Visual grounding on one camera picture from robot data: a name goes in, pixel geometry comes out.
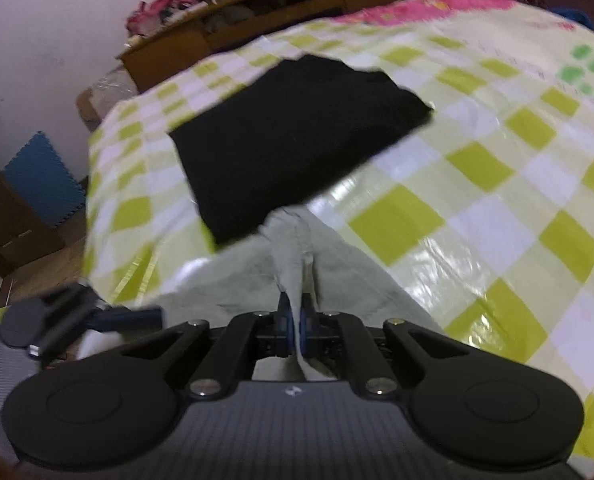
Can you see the dark wooden cabinet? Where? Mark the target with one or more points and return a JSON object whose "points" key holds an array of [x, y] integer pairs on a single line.
{"points": [[7, 220]]}

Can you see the plastic wrapped box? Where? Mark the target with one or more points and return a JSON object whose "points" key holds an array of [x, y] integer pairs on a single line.
{"points": [[104, 100]]}

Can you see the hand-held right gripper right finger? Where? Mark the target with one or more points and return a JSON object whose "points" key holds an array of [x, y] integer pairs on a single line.
{"points": [[303, 329]]}

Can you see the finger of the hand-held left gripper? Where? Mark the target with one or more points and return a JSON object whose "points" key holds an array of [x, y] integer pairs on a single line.
{"points": [[132, 319]]}

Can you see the small blue cloth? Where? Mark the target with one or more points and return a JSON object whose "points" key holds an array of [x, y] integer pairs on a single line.
{"points": [[574, 17]]}

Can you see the blue foam mat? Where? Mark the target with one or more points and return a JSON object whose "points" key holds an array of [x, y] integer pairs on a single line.
{"points": [[44, 180]]}

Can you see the green checked bed cover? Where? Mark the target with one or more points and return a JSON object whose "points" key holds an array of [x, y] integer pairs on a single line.
{"points": [[502, 160]]}

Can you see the grey-green pants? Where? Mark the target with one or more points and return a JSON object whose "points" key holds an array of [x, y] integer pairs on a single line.
{"points": [[217, 280]]}

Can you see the black pants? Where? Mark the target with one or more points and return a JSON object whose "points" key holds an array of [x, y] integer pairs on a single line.
{"points": [[287, 135]]}

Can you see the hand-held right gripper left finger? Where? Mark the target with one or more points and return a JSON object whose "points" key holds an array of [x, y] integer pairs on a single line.
{"points": [[288, 327]]}

